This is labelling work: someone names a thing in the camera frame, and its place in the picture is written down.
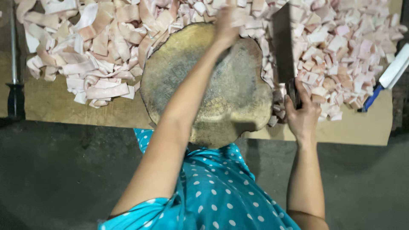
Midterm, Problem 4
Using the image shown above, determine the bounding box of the heap of diced pork pieces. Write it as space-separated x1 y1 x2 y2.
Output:
179 0 409 127

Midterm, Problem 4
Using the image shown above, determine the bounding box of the brown cardboard sheet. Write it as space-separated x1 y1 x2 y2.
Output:
0 0 404 147

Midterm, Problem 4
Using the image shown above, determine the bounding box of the blue handled white blade knife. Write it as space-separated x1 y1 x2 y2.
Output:
357 43 409 113

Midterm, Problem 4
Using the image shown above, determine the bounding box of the round wooden chopping block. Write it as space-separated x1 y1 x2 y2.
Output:
140 22 274 149

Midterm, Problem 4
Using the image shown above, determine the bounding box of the teal polka dot garment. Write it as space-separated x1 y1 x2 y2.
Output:
97 128 301 230

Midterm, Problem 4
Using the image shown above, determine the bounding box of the person's left hand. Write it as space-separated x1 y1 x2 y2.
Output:
213 4 247 49

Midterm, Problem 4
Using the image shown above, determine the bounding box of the person's right hand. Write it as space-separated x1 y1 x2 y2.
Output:
284 77 323 142

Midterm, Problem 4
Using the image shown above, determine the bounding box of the black handled sharpening steel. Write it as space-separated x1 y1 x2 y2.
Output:
6 13 26 121

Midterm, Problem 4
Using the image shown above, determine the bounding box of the steel cleaver with dark handle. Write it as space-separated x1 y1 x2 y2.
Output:
272 3 303 110

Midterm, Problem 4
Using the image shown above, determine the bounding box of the heap of pork skin strips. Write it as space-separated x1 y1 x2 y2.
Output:
15 0 199 109

